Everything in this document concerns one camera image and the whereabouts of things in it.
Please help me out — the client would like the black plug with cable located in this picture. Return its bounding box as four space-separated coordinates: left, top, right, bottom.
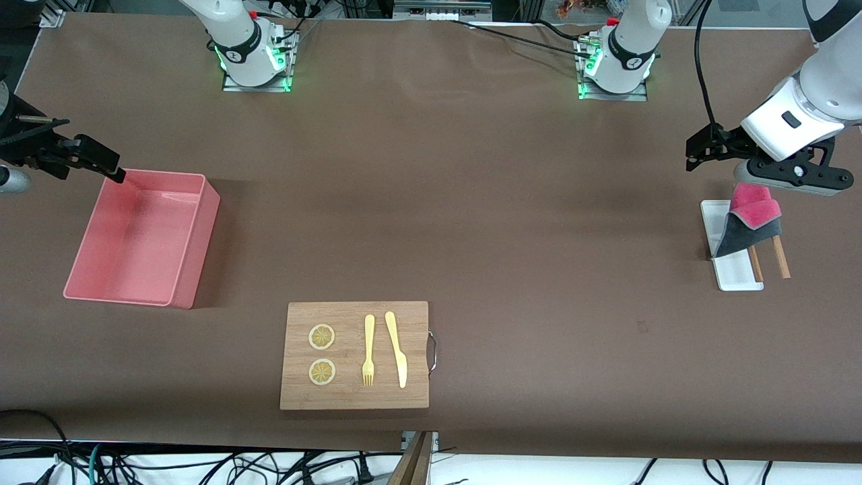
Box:
350 451 378 484

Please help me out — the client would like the yellow plastic knife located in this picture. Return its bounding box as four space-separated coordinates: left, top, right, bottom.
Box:
385 311 408 389

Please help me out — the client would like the wooden cutting board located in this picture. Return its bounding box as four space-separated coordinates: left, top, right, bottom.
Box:
279 301 439 411

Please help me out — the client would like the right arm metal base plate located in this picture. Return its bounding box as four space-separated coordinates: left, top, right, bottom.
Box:
222 34 292 93

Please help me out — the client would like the yellow plastic fork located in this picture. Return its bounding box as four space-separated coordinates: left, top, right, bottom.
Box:
362 315 376 387

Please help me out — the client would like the black cable on table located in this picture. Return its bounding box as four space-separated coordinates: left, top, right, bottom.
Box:
450 19 597 58

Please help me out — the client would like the grey power strip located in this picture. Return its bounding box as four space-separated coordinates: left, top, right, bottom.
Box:
394 0 492 21

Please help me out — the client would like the pink and grey cloth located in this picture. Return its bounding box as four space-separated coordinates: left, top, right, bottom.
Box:
714 183 783 258

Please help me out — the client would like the white rectangular tray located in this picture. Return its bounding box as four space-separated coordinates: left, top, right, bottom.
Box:
700 199 764 291

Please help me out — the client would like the brown table cover sheet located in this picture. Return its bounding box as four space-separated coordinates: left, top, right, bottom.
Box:
0 12 862 464

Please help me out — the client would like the black looped floor cable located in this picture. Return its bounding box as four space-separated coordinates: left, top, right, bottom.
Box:
0 408 73 485

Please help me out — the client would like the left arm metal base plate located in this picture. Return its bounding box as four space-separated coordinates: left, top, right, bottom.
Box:
578 37 649 102

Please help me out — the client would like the pink plastic bin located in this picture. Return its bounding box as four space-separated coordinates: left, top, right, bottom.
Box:
63 168 221 310

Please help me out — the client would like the wooden plank below table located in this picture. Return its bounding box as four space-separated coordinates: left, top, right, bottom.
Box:
389 431 435 485

